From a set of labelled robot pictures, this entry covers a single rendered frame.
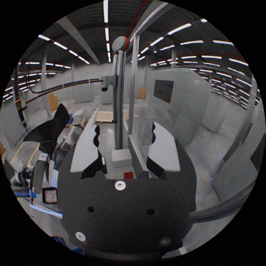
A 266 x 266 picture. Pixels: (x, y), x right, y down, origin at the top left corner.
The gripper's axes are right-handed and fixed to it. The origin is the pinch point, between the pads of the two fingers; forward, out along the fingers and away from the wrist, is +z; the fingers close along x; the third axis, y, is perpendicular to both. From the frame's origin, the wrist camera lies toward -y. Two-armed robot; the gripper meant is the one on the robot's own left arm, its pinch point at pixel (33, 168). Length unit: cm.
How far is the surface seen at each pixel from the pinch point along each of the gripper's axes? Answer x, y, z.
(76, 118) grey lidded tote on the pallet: 57, 276, 101
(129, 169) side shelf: 35, -25, 66
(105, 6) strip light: -367, 121, 138
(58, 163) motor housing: 5.0, -3.5, 21.5
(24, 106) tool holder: -35.3, -1.5, 15.8
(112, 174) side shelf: 34, -18, 52
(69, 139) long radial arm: 4.0, 17.9, 37.6
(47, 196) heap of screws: 33.1, 3.9, -19.4
